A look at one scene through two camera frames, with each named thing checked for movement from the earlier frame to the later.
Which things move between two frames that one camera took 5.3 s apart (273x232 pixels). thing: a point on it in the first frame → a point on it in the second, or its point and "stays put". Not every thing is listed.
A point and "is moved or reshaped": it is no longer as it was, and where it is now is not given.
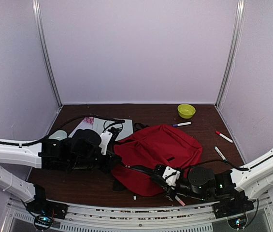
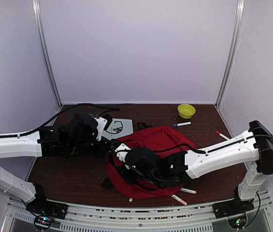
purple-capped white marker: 180,124 stays put
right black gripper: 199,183 → 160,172
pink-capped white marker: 180,200 stays put
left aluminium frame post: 43,41 stays put
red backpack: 162,145 is moved or reshaped
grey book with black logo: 125,128 stays put
